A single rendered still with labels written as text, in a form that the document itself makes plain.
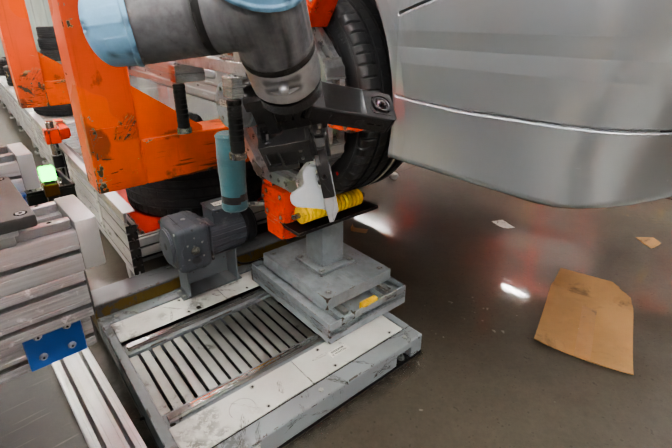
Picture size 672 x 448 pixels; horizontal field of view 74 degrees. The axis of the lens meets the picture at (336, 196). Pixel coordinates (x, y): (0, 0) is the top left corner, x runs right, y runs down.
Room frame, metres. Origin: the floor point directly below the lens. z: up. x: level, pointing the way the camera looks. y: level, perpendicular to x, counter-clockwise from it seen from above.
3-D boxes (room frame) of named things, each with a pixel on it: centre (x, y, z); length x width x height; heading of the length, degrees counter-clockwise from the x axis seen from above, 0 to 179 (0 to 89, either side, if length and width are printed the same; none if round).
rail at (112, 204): (2.49, 1.56, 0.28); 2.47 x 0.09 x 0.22; 40
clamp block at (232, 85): (1.08, 0.22, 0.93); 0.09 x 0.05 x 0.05; 130
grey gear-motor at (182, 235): (1.52, 0.44, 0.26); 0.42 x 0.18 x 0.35; 130
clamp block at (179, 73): (1.35, 0.44, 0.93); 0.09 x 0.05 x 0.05; 130
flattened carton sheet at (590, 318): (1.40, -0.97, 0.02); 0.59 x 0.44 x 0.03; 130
